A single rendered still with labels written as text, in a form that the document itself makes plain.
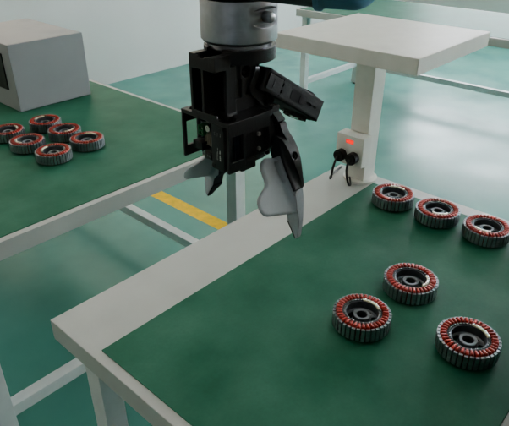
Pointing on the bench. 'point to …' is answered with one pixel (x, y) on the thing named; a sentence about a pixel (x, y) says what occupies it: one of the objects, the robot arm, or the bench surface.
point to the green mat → (176, 380)
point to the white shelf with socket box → (377, 70)
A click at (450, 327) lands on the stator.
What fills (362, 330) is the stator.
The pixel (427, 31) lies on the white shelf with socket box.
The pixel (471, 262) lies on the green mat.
